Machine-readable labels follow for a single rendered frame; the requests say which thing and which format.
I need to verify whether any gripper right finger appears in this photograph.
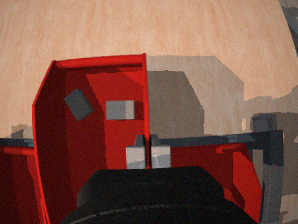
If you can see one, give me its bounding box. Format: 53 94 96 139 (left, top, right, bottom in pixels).
149 134 171 168

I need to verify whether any red bin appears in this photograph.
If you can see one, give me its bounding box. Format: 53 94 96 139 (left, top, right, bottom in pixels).
0 146 48 224
171 143 262 224
32 53 150 224

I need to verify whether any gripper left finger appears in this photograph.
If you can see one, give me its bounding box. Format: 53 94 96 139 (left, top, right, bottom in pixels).
126 135 147 169

